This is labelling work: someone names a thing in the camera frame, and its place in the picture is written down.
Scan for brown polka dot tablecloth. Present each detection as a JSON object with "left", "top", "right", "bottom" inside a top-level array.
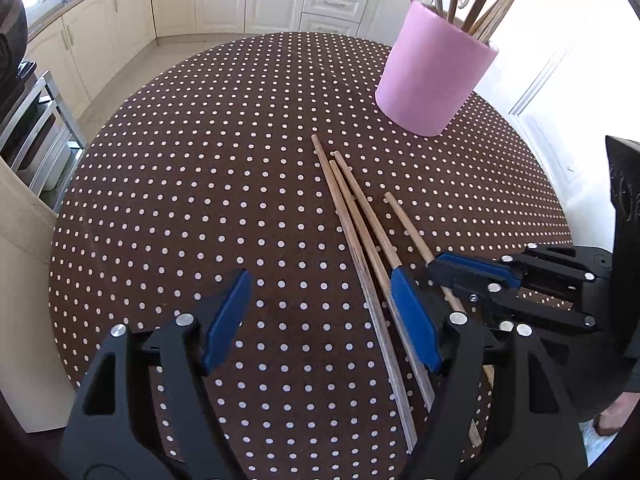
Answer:
[{"left": 49, "top": 32, "right": 570, "bottom": 479}]

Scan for black rice cooker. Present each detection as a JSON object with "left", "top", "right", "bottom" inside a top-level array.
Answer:
[{"left": 1, "top": 0, "right": 35, "bottom": 119}]

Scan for metal storage rack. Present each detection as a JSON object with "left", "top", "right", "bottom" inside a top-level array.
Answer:
[{"left": 1, "top": 60, "right": 86, "bottom": 212}]

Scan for pink cylindrical utensil holder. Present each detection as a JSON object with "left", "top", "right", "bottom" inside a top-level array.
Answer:
[{"left": 375, "top": 1, "right": 497, "bottom": 136}]

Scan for cream lower cabinets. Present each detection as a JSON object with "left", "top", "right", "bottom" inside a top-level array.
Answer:
[{"left": 26, "top": 0, "right": 433, "bottom": 117}]

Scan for person's right hand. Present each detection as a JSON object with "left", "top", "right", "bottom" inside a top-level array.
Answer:
[{"left": 593, "top": 392, "right": 639, "bottom": 437}]

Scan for white door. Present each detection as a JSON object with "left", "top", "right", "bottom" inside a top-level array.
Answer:
[{"left": 475, "top": 0, "right": 639, "bottom": 249}]

